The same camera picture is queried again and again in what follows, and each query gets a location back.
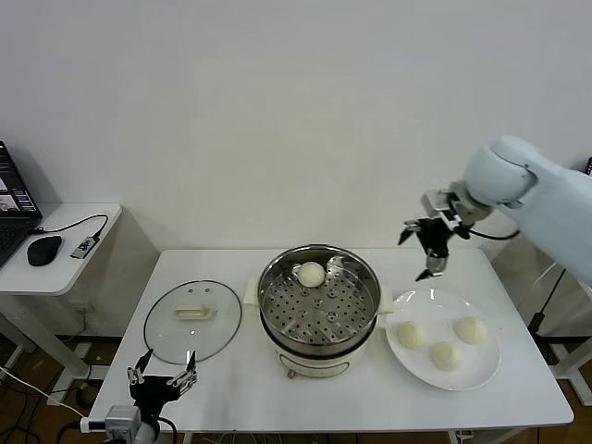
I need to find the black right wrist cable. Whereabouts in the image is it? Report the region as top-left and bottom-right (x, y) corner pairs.
(461, 225), (522, 241)

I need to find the white floor cable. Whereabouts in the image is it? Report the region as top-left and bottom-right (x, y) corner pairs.
(0, 364), (92, 423)

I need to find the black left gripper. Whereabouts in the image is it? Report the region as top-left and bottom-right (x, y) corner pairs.
(127, 347), (201, 420)

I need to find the stainless steel steamer basket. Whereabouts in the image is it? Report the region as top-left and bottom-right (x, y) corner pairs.
(243, 243), (395, 349)

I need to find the white side table with mouse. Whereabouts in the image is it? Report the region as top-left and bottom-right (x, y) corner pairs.
(0, 202), (124, 385)

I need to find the cream electric cooker base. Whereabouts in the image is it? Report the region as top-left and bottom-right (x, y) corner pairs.
(258, 309), (378, 381)

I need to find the white round plate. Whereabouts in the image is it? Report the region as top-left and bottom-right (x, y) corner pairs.
(385, 289), (501, 392)

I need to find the glass lid with cream handle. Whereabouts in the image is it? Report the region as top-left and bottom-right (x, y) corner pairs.
(142, 278), (243, 365)

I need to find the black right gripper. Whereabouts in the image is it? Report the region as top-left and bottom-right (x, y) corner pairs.
(398, 216), (458, 282)

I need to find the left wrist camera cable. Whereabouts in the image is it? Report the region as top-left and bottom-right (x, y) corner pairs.
(57, 417), (108, 444)

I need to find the white steamed baozi bun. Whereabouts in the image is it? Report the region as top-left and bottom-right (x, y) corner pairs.
(428, 340), (463, 373)
(396, 320), (429, 350)
(296, 261), (327, 289)
(456, 315), (490, 345)

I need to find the black usb hub cable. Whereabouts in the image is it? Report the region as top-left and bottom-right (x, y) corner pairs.
(28, 213), (110, 241)

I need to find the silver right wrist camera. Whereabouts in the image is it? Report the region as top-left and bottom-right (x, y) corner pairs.
(420, 187), (459, 219)

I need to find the grey usb hub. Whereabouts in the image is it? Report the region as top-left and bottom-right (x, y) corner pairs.
(69, 234), (101, 259)

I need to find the black laptop beside mouse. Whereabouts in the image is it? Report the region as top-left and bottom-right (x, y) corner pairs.
(0, 140), (44, 269)

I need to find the black computer mouse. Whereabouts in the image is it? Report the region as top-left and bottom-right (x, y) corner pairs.
(26, 234), (64, 267)

